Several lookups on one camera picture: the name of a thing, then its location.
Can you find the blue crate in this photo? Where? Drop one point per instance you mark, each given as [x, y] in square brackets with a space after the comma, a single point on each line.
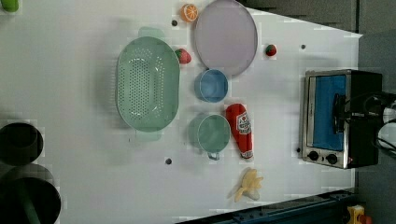
[325, 208]

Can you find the black cylinder upper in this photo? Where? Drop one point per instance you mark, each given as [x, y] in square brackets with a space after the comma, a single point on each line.
[20, 144]

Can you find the toy strawberry near colander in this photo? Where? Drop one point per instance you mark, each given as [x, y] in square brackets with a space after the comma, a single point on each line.
[183, 56]

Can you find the peeled toy banana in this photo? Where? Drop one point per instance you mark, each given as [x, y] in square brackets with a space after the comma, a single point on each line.
[250, 186]

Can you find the toy orange slice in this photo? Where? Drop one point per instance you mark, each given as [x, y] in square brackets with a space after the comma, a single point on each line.
[189, 12]

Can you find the green mug with handle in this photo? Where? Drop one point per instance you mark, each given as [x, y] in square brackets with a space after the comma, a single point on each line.
[210, 133]

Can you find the green plastic colander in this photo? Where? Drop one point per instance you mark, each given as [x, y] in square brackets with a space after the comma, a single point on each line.
[147, 87]

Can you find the black toaster oven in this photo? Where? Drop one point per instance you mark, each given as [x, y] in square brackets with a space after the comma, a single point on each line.
[342, 114]

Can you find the black cylinder lower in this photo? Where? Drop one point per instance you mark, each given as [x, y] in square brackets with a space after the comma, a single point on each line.
[29, 196]

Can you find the toy strawberry near oven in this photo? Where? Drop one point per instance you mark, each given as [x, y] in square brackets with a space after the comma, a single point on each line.
[270, 50]

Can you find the lavender oval plate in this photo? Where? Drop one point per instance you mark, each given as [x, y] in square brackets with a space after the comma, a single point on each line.
[226, 37]

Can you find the blue plastic cup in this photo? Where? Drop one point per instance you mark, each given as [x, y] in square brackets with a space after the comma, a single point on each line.
[211, 86]

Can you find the red ketchup bottle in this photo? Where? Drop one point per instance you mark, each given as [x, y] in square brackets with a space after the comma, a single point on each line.
[240, 125]

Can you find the black cylinder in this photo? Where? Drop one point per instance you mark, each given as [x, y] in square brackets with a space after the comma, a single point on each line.
[20, 144]
[29, 196]

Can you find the green cylinder toy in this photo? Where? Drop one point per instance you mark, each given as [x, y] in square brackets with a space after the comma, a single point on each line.
[10, 6]

